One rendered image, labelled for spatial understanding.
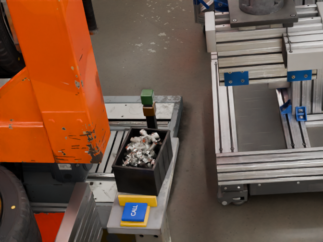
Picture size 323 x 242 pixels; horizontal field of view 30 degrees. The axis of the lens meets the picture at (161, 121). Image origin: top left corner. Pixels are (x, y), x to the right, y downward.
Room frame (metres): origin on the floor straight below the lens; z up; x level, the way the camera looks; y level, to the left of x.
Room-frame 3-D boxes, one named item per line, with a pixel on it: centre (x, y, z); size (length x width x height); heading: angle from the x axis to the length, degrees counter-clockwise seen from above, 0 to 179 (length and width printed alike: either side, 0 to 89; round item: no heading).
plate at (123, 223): (1.30, 0.12, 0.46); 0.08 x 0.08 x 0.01; 76
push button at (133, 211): (1.30, 0.12, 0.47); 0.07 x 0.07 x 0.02; 76
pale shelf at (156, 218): (1.47, 0.08, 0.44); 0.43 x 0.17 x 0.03; 166
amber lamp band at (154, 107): (1.66, 0.03, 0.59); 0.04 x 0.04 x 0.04; 76
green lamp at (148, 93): (1.66, 0.03, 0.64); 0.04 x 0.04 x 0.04; 76
